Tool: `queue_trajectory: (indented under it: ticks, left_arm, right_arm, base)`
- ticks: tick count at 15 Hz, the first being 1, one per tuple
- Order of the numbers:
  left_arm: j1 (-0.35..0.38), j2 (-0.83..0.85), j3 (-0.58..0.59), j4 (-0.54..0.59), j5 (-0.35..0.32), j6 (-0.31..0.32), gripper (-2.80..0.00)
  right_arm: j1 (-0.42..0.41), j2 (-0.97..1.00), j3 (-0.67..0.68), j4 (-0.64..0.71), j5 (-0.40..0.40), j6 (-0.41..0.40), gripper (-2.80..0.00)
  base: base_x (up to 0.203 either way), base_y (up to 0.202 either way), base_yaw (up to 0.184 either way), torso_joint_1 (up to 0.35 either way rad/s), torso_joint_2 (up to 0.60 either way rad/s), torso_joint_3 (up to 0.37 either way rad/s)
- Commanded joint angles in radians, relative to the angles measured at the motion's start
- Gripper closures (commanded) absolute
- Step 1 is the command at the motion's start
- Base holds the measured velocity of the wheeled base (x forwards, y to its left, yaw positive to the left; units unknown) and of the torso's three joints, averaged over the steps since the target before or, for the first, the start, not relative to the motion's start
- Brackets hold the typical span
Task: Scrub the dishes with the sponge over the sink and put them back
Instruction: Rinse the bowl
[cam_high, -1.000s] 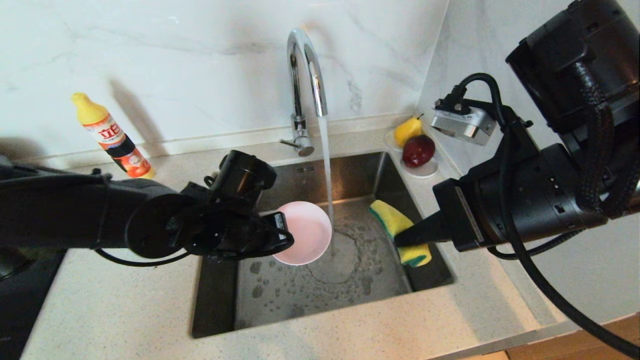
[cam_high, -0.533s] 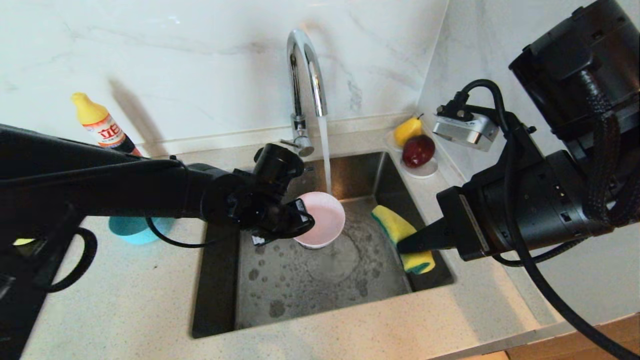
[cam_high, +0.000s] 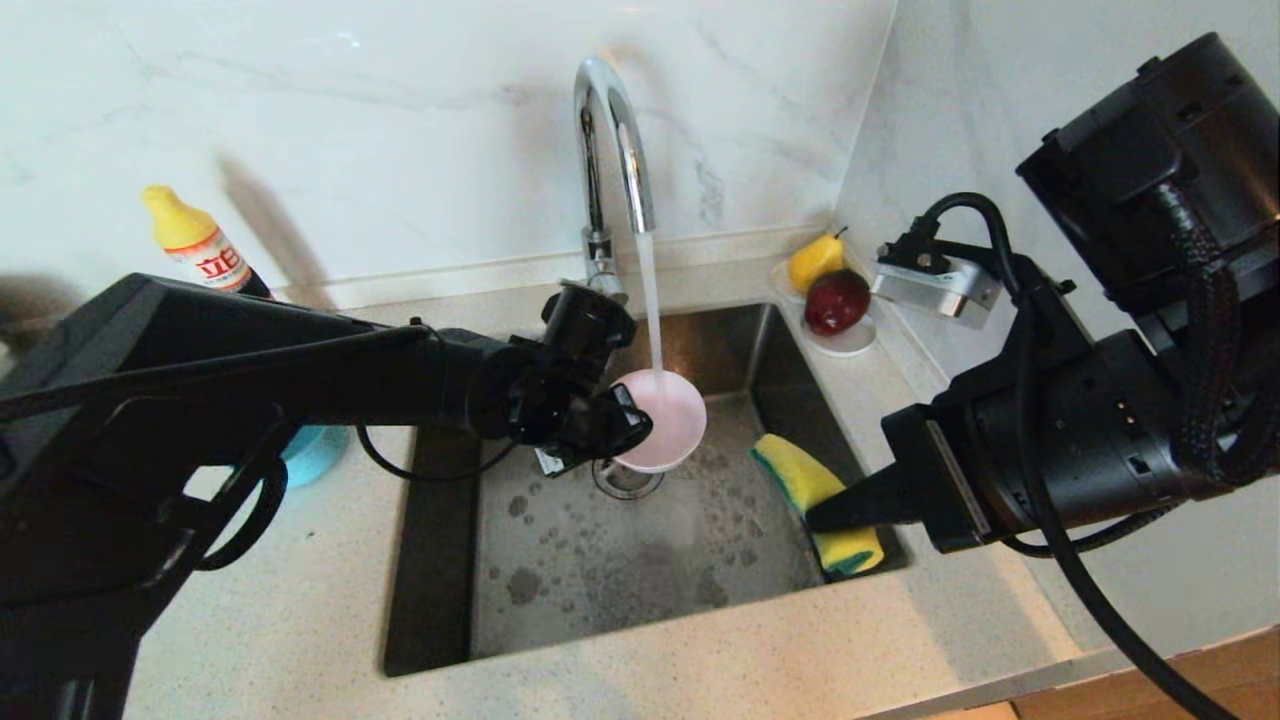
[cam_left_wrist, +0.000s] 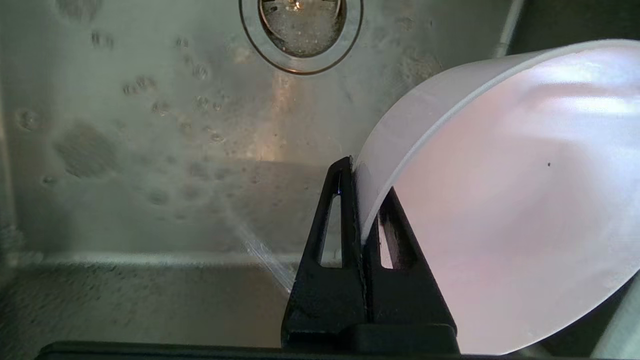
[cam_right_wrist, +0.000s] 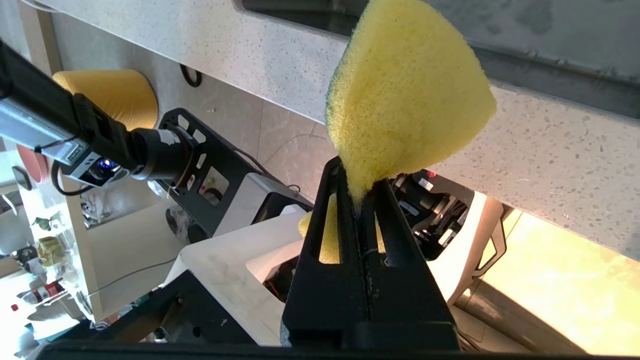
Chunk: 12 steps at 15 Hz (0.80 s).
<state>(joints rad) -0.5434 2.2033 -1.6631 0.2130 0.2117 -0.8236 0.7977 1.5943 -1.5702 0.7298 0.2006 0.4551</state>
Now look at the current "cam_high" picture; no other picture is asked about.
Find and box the stainless steel sink basin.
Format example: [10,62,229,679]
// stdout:
[382,303,911,679]

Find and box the yellow fish-shaped sponge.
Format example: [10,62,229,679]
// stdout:
[752,433,887,577]

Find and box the pink plastic bowl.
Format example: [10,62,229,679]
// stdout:
[610,368,708,473]

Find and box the dark red apple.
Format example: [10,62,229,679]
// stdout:
[805,269,872,337]

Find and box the blue plastic bowl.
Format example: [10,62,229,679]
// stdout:
[280,425,351,489]

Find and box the small white dish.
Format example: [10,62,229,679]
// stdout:
[770,258,879,358]

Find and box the clear running water stream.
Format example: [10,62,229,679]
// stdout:
[636,232,669,396]

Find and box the chrome gooseneck faucet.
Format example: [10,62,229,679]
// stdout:
[572,56,658,301]

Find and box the orange yellow dish soap bottle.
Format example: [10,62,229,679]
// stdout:
[140,184,273,299]

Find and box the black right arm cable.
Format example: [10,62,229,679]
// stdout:
[915,192,1241,720]

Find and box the black braided right arm sleeve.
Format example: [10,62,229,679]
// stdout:
[1000,180,1280,558]

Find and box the round metal drain strainer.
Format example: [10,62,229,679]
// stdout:
[591,458,665,500]

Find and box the yellow pear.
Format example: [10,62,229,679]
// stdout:
[788,228,849,295]

